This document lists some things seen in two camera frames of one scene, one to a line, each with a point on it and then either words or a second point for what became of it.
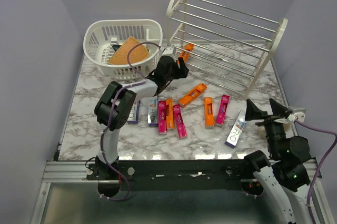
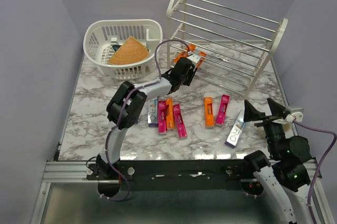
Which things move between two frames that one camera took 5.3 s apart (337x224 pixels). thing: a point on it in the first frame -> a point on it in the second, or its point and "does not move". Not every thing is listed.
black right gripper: x=253 y=112 does not move
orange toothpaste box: x=170 y=123 does not move
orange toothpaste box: x=198 y=90 -> x=202 y=54
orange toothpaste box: x=185 y=55 does not move
